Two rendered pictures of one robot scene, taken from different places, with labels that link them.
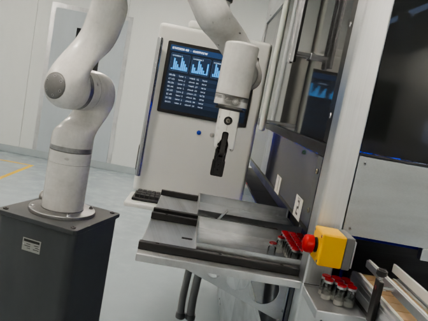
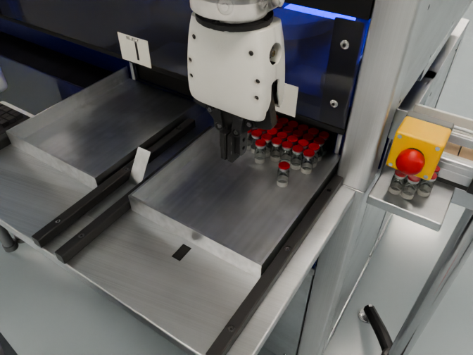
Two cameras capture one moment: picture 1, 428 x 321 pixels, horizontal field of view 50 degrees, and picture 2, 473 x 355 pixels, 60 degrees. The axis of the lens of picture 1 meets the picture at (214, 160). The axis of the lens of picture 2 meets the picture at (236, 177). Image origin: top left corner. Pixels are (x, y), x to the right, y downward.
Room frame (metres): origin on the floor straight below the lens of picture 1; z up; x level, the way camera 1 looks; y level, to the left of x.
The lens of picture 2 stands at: (0.93, 0.31, 1.39)
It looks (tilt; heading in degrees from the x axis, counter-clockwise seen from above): 42 degrees down; 306
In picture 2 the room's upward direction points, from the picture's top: straight up
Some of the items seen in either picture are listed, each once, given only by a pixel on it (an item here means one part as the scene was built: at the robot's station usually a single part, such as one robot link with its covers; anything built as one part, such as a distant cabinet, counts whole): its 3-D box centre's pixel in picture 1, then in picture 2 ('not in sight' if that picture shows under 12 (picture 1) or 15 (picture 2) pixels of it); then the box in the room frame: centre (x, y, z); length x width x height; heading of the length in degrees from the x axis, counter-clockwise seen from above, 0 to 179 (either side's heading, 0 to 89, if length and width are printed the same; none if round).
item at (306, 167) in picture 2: (288, 247); (271, 147); (1.25, -0.25, 0.90); 0.18 x 0.02 x 0.05; 3
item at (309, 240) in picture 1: (311, 243); (410, 160); (1.00, -0.25, 0.99); 0.04 x 0.04 x 0.04; 3
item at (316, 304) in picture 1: (339, 306); (413, 190); (0.99, -0.33, 0.87); 0.14 x 0.13 x 0.02; 93
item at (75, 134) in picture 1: (84, 109); not in sight; (1.37, 0.40, 1.16); 0.19 x 0.12 x 0.24; 158
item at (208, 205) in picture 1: (245, 213); (115, 118); (1.58, -0.14, 0.90); 0.34 x 0.26 x 0.04; 93
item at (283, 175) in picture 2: (271, 251); (283, 175); (1.19, -0.19, 0.90); 0.02 x 0.02 x 0.04
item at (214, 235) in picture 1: (256, 244); (247, 175); (1.24, -0.16, 0.90); 0.34 x 0.26 x 0.04; 93
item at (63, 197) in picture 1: (66, 180); not in sight; (1.34, 0.42, 0.95); 0.19 x 0.19 x 0.18
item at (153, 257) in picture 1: (227, 231); (153, 174); (1.41, -0.08, 0.87); 0.70 x 0.48 x 0.02; 3
